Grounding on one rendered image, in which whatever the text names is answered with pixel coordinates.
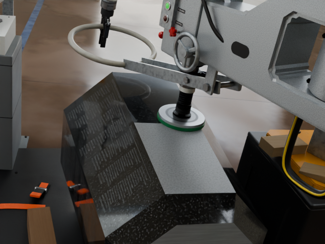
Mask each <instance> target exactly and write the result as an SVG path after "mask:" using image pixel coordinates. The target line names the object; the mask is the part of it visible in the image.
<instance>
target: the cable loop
mask: <svg viewBox="0 0 325 244"><path fill-rule="evenodd" d="M302 123H303V120H302V119H301V118H299V117H297V116H295V117H294V120H293V123H292V126H291V128H290V131H289V134H288V137H287V140H286V143H285V146H284V150H283V155H282V169H283V172H284V174H285V176H286V177H287V178H288V180H289V181H290V182H291V183H293V184H294V185H295V186H296V187H297V188H299V189H300V190H302V191H303V192H304V193H306V194H308V195H309V196H311V197H313V198H317V199H325V190H318V189H316V188H314V187H312V186H310V185H309V184H307V183H306V182H304V181H303V180H302V179H300V178H299V177H298V176H297V175H296V174H295V173H294V172H293V170H292V168H291V157H292V152H293V149H294V145H295V142H296V139H297V136H298V133H299V130H300V128H301V125H302Z"/></svg>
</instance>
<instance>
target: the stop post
mask: <svg viewBox="0 0 325 244"><path fill-rule="evenodd" d="M2 15H12V16H14V0H4V1H2Z"/></svg>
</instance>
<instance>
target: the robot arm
mask: <svg viewBox="0 0 325 244"><path fill-rule="evenodd" d="M117 1H118V0H101V14H102V19H101V24H103V29H100V38H99V44H100V47H104V48H105V44H106V39H107V38H108V34H109V29H110V25H111V23H110V17H112V16H113V15H114V10H115V9H116V5H117Z"/></svg>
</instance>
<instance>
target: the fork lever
mask: <svg viewBox="0 0 325 244"><path fill-rule="evenodd" d="M123 61H124V62H125V67H124V69H127V70H131V71H134V72H138V73H142V74H145V75H148V76H153V77H156V78H160V79H164V80H167V81H171V82H175V83H178V84H181V85H185V86H189V87H192V88H196V89H200V90H204V91H205V92H207V91H208V90H209V85H208V84H207V83H205V84H204V81H205V77H201V76H195V75H191V74H187V73H183V72H180V69H179V68H178V67H177V65H176V64H172V63H167V62H163V61H157V60H153V59H148V58H144V57H142V61H143V63H142V62H137V61H132V60H128V59H123ZM221 88H227V89H231V90H235V91H240V84H239V83H237V82H235V81H234V80H232V79H230V78H229V77H227V76H225V75H221V74H218V75H217V79H216V83H215V87H214V91H213V93H215V94H220V89H221Z"/></svg>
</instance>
